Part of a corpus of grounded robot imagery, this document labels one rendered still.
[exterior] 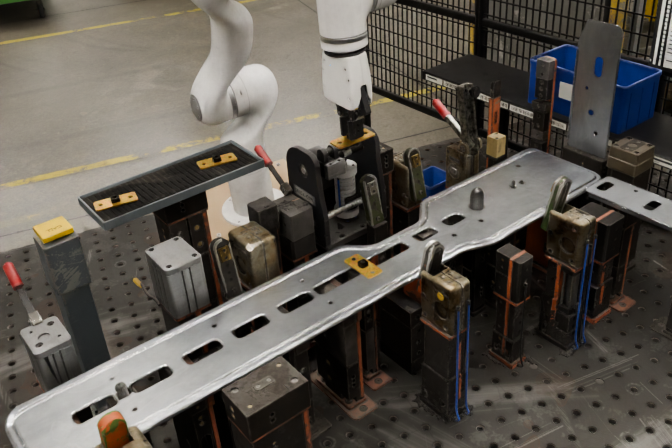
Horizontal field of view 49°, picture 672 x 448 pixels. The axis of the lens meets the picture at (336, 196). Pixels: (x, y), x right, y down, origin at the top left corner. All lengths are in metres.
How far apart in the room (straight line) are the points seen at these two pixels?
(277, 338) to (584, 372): 0.73
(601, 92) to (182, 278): 1.09
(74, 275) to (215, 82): 0.61
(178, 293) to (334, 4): 0.60
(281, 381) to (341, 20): 0.61
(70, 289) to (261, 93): 0.72
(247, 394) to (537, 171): 0.97
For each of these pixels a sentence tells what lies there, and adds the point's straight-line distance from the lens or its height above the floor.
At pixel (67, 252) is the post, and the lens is 1.50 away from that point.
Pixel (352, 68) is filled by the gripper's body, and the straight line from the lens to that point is 1.29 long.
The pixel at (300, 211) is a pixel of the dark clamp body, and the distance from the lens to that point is 1.56.
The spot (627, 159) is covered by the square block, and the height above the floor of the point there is 1.04.
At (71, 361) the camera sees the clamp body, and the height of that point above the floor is 1.01.
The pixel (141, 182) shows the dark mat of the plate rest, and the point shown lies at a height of 1.16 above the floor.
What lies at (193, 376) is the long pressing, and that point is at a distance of 1.32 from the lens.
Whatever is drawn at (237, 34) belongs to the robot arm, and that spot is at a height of 1.37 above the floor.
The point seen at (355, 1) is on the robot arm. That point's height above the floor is 1.55.
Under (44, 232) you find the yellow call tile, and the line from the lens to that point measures 1.50.
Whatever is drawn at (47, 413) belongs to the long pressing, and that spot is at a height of 1.00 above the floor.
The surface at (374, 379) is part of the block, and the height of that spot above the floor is 0.70.
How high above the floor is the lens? 1.89
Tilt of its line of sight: 31 degrees down
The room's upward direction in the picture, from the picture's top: 4 degrees counter-clockwise
